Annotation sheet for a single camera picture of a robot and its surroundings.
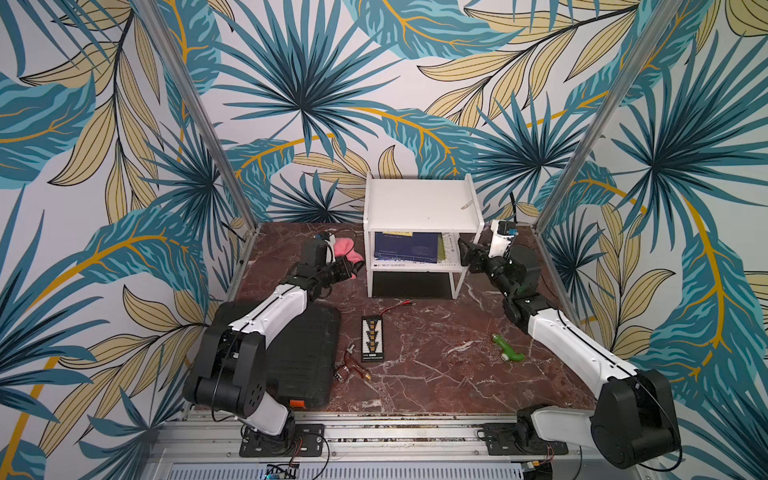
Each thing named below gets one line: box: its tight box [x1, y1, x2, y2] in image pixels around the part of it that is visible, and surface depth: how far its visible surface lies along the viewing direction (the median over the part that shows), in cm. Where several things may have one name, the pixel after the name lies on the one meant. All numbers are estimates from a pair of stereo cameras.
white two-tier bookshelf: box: [363, 172, 485, 299], surface depth 81 cm
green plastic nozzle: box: [492, 333, 525, 361], surface depth 89 cm
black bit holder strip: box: [361, 314, 384, 362], surface depth 90 cm
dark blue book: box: [374, 232, 441, 263], surface depth 90 cm
